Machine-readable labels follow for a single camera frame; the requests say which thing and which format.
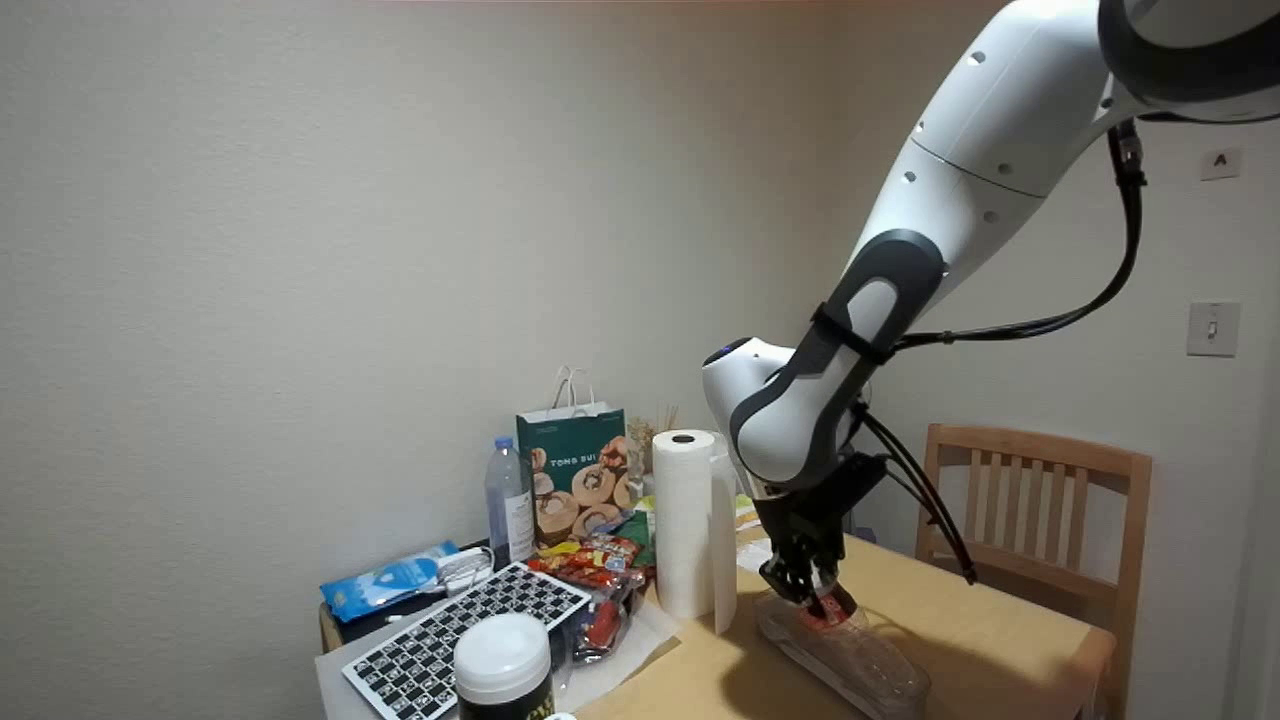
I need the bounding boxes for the clear bottle red label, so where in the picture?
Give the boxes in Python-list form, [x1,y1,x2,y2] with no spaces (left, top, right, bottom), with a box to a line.
[802,594,925,699]

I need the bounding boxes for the white wall switch plate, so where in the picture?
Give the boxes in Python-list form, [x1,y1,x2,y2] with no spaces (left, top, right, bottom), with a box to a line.
[1185,303,1239,360]

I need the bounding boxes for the clear water bottle blue cap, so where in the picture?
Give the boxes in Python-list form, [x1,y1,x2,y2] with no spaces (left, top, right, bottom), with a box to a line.
[486,437,530,566]

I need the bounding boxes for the checkerboard calibration board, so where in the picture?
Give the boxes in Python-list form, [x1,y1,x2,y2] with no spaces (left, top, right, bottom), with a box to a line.
[342,562,596,720]

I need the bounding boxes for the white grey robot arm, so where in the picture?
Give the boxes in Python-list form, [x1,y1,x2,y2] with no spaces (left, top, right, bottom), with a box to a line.
[706,0,1280,623]

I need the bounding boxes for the clear plastic case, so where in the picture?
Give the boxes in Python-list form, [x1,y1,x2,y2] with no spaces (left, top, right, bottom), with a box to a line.
[755,595,932,720]

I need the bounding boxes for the colourful snack packets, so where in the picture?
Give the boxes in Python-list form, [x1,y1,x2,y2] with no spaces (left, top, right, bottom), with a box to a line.
[531,509,656,663]

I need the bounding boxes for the wooden chair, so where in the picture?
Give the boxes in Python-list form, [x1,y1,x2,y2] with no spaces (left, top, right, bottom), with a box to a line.
[925,425,1154,720]

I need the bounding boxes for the green gift bag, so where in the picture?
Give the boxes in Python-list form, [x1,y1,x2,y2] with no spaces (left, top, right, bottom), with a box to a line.
[516,403,646,543]

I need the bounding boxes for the blue tissue pack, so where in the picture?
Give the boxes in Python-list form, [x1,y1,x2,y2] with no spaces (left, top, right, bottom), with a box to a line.
[319,541,494,623]

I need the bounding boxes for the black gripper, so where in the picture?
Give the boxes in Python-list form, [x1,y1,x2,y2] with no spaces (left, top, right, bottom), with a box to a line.
[755,466,856,623]

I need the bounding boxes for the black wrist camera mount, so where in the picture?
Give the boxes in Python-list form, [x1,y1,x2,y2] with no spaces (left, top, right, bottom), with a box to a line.
[831,452,887,519]

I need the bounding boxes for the white paper towel roll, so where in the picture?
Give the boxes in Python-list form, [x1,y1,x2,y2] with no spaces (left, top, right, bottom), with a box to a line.
[653,429,738,634]

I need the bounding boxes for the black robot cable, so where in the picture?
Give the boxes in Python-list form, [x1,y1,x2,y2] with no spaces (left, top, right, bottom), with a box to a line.
[851,117,1154,588]

